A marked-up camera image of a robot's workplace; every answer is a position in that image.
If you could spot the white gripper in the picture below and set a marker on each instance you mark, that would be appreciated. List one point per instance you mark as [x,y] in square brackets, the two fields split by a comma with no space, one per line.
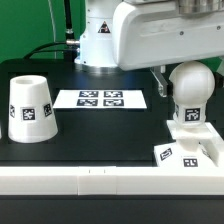
[150,33]

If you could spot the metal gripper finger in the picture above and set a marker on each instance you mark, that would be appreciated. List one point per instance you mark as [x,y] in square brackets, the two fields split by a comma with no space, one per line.
[220,69]

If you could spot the white lamp bulb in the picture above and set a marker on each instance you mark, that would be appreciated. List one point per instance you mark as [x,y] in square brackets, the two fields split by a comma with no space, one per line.
[193,84]

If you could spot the white lamp base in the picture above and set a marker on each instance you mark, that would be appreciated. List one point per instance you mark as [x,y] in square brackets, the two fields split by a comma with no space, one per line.
[188,149]

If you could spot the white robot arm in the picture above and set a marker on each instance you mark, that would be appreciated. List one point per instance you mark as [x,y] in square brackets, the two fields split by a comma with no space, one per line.
[96,49]

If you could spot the white lamp shade cone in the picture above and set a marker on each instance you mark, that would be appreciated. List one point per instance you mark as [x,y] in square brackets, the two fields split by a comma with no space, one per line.
[31,114]

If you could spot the white marker sheet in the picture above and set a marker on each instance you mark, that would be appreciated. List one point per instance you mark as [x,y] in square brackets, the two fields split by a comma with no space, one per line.
[100,99]

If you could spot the white front fence bar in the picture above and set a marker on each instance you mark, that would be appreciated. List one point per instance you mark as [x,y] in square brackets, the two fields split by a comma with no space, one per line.
[110,181]

